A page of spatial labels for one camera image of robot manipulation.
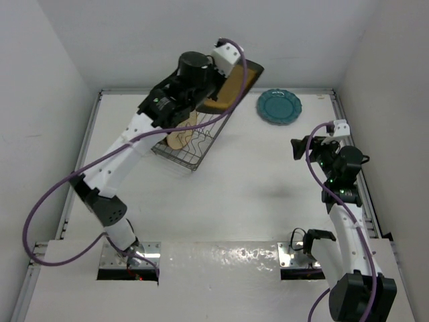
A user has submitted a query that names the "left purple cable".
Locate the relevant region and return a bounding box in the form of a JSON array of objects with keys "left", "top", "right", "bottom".
[{"left": 22, "top": 38, "right": 249, "bottom": 276}]

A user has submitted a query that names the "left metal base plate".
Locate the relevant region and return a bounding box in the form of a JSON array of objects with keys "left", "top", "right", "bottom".
[{"left": 99, "top": 241, "right": 161, "bottom": 270}]

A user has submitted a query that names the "metal base plate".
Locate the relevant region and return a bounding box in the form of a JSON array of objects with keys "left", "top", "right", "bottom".
[
  {"left": 99, "top": 241, "right": 161, "bottom": 270},
  {"left": 278, "top": 241, "right": 321, "bottom": 270}
]

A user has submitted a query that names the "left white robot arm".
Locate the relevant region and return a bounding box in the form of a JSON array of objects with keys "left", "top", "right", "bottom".
[{"left": 70, "top": 50, "right": 239, "bottom": 252}]

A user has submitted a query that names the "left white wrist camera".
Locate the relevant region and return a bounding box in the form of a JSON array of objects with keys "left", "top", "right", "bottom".
[{"left": 210, "top": 40, "right": 241, "bottom": 78}]

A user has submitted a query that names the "black wire dish rack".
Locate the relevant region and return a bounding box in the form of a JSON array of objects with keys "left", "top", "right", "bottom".
[{"left": 152, "top": 115, "right": 231, "bottom": 171}]

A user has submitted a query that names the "teal scalloped plate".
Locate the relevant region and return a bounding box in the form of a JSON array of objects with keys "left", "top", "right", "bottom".
[{"left": 256, "top": 89, "right": 302, "bottom": 125}]

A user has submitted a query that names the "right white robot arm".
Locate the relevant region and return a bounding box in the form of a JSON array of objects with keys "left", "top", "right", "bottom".
[{"left": 291, "top": 136, "right": 397, "bottom": 321}]

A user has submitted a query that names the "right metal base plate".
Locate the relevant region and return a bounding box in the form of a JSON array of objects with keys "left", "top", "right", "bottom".
[{"left": 278, "top": 241, "right": 321, "bottom": 270}]

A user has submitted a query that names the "tan bird plate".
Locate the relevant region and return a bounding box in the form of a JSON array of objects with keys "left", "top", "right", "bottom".
[{"left": 166, "top": 111, "right": 197, "bottom": 150}]

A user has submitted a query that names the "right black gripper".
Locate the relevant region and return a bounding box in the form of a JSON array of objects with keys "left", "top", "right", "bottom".
[{"left": 291, "top": 134, "right": 340, "bottom": 181}]

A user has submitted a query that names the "black square amber plate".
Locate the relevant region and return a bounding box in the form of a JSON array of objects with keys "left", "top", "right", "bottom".
[{"left": 196, "top": 60, "right": 265, "bottom": 115}]

